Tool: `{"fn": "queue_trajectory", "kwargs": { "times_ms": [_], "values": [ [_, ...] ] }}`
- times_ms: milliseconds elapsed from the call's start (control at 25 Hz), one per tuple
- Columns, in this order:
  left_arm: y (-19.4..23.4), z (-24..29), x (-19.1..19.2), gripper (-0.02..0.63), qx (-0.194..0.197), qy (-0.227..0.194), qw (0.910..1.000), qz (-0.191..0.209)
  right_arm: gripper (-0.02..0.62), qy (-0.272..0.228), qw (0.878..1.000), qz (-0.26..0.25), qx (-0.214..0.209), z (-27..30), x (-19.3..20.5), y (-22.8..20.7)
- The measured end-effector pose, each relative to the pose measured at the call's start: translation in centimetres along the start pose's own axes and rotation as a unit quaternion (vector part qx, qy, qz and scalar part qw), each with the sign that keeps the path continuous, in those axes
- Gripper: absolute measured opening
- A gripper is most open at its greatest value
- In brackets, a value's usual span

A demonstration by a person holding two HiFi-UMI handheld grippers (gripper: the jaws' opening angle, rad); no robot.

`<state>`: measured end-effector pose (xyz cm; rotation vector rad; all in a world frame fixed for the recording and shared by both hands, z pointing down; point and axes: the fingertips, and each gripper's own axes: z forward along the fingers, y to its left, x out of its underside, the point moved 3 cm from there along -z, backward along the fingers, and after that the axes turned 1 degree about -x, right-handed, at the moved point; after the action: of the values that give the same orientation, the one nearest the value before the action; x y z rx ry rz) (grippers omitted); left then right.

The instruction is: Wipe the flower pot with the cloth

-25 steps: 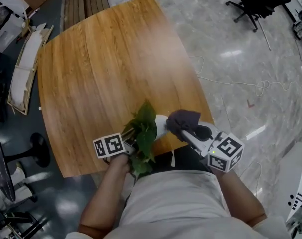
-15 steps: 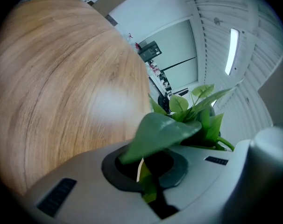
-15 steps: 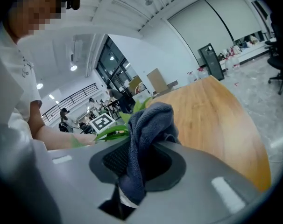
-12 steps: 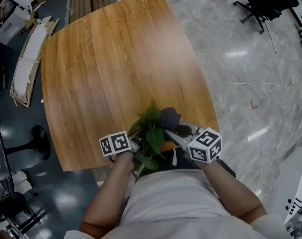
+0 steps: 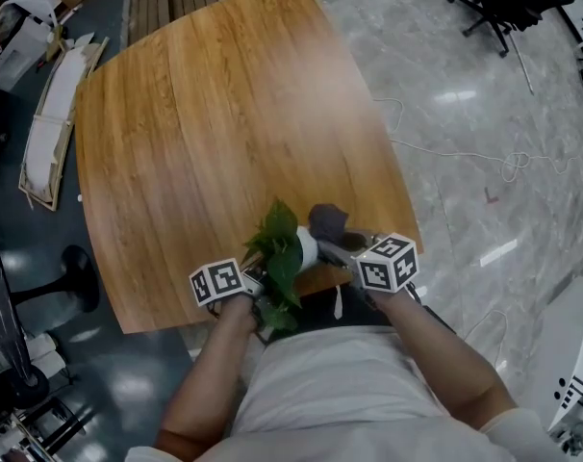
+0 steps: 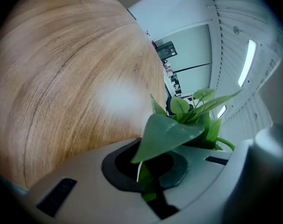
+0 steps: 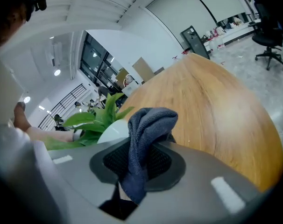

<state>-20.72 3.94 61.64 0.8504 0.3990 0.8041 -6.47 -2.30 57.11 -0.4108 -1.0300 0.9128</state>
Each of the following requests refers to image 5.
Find thin white rod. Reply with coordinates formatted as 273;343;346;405
506;30;536;96

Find round black pedestal table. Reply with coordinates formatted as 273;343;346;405
0;223;101;394

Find wooden frame with white panel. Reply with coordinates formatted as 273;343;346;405
18;31;111;213

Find green leafy plant white pot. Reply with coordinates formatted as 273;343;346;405
241;198;322;332

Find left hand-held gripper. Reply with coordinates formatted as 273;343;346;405
189;257;269;307

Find person's right forearm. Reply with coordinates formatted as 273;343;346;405
368;284;520;433

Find black office chair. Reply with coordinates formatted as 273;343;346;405
447;0;576;59

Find person's white shirt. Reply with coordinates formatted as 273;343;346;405
125;324;577;462

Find person's black trousers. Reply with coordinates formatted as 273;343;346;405
266;284;394;344

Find white looped cable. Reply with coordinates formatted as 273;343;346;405
464;308;510;371

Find white equipment housing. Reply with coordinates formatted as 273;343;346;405
545;276;583;447

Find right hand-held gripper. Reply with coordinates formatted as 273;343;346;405
317;227;419;292

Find dark grey cloth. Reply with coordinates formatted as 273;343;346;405
308;203;350;244

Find long white floor cable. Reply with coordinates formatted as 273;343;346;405
372;96;583;183

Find person's left forearm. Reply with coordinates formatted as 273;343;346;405
159;295;260;462

